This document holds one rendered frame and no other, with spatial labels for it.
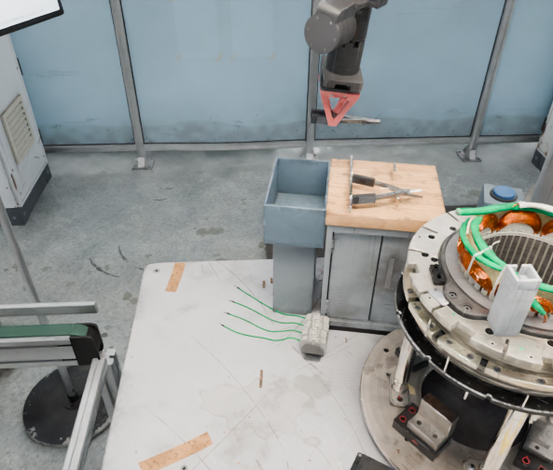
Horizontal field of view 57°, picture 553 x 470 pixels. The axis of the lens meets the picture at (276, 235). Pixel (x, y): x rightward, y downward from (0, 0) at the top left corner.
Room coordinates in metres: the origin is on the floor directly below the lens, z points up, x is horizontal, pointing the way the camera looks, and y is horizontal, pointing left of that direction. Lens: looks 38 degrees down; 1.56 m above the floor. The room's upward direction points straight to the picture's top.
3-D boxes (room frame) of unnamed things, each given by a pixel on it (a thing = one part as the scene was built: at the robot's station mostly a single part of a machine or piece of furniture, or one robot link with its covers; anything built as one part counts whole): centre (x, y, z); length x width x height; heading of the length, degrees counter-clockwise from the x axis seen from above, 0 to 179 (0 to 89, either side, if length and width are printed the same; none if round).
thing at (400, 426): (0.46, -0.24, 0.81); 0.08 x 0.05 x 0.02; 41
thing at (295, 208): (0.80, -0.04, 0.92); 0.17 x 0.11 x 0.28; 173
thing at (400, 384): (0.54, -0.22, 0.91); 0.02 x 0.02 x 0.21
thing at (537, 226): (0.60, -0.35, 1.12); 0.06 x 0.02 x 0.04; 89
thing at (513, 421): (0.40, -0.32, 0.91); 0.02 x 0.02 x 0.21
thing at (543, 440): (0.44, -0.42, 0.83); 0.05 x 0.04 x 0.02; 143
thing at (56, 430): (1.06, 0.69, 0.01); 0.34 x 0.34 x 0.02
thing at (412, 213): (0.78, -0.19, 1.05); 0.20 x 0.19 x 0.02; 83
